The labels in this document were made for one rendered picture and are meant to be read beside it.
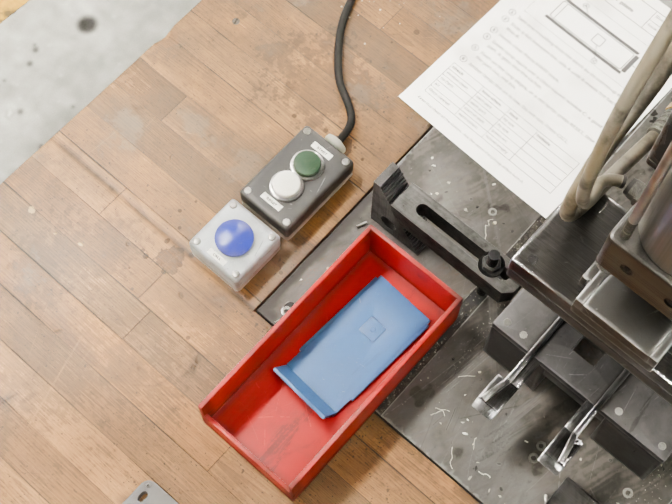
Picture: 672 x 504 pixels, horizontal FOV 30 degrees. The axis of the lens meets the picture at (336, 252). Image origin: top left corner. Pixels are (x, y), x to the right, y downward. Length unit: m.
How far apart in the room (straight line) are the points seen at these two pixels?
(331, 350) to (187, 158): 0.27
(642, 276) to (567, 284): 0.13
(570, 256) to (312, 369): 0.32
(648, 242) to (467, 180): 0.46
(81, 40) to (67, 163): 1.16
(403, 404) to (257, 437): 0.15
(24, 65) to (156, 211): 1.21
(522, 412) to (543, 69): 0.39
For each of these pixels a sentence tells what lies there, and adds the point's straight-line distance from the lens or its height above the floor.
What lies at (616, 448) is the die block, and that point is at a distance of 1.25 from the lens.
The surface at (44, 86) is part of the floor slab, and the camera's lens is 2.48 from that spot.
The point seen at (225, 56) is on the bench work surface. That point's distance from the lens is 1.41.
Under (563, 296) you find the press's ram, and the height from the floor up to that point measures 1.14.
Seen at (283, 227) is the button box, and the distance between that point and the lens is 1.29.
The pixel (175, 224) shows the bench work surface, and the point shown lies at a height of 0.90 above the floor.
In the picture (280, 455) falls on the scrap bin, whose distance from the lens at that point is 1.24.
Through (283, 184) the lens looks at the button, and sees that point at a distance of 1.29.
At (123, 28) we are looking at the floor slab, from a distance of 2.52.
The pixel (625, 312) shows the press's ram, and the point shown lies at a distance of 1.01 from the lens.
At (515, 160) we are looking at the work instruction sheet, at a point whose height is 0.90.
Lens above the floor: 2.11
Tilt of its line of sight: 68 degrees down
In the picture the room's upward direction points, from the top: 1 degrees clockwise
